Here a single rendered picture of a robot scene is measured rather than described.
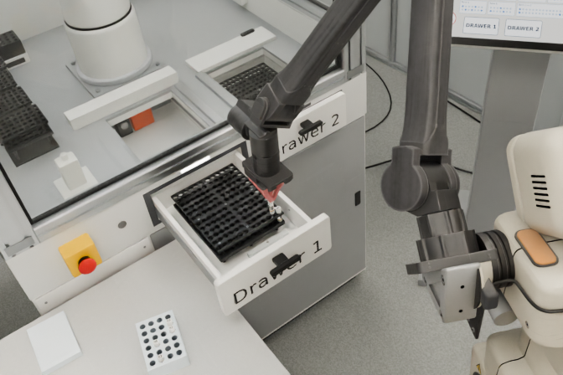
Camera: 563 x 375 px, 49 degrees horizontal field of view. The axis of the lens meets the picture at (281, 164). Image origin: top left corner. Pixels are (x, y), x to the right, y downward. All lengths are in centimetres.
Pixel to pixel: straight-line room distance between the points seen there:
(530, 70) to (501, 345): 100
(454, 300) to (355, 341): 134
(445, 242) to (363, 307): 143
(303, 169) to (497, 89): 67
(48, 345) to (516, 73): 148
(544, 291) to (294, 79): 56
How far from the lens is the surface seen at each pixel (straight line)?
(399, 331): 228
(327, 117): 168
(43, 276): 152
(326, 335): 227
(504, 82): 202
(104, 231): 150
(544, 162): 87
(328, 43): 109
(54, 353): 148
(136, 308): 149
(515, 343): 123
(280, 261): 130
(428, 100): 95
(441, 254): 92
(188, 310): 146
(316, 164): 178
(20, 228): 142
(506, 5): 184
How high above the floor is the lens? 193
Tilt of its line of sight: 42 degrees down
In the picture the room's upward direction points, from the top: 8 degrees counter-clockwise
